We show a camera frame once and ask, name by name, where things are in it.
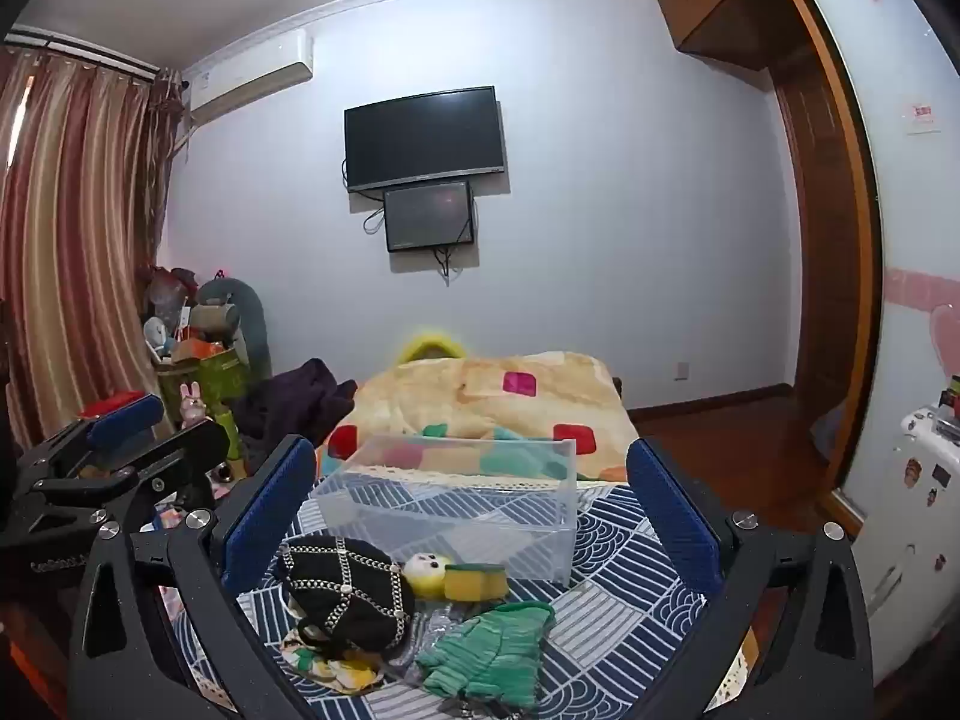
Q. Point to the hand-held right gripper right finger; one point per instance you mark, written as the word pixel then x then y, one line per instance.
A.
pixel 671 517

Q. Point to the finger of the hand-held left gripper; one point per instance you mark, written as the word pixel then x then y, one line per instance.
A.
pixel 187 450
pixel 124 420

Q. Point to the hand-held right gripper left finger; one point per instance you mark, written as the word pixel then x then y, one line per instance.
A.
pixel 270 514

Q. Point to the yellow plush toy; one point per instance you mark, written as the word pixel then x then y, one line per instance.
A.
pixel 427 574

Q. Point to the clear plastic storage box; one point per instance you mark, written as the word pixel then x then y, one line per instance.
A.
pixel 480 532

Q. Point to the yellow green sponge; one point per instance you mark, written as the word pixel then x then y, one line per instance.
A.
pixel 474 583

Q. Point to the green knitted gloves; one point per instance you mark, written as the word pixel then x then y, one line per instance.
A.
pixel 487 652

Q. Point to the pink bunny toy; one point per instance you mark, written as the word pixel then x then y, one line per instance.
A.
pixel 193 406

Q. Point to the green cardboard box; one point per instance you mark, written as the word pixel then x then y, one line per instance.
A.
pixel 221 379

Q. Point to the dark purple cloth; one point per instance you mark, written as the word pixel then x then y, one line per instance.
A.
pixel 292 405

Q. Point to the pile of bags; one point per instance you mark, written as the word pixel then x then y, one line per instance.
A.
pixel 169 315

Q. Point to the blue patterned bedsheet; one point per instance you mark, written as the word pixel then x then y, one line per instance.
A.
pixel 607 615

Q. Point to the grey plush toy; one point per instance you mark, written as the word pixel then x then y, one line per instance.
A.
pixel 251 315

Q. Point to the floral patterned cloth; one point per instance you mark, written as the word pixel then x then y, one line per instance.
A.
pixel 337 676

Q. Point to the striped red curtain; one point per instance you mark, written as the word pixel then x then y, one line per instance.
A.
pixel 67 240

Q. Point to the clear plastic bag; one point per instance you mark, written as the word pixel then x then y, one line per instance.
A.
pixel 442 619

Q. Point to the beige patterned blanket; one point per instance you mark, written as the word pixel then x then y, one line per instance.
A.
pixel 465 390

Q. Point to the white appliance with stickers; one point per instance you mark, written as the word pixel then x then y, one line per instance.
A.
pixel 922 510

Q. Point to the white air conditioner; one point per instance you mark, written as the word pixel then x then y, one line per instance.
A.
pixel 247 82

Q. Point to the red white door sticker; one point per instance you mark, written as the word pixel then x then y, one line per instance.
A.
pixel 922 118

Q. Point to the wooden overhead cabinet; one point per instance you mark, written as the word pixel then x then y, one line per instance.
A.
pixel 720 0

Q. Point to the wooden door frame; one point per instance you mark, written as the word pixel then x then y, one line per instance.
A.
pixel 832 240

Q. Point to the small wall monitor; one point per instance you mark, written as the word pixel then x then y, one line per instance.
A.
pixel 427 214

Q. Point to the white curtain rail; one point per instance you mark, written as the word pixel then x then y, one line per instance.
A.
pixel 82 49

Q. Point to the large wall television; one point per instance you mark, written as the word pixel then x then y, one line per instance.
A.
pixel 420 139

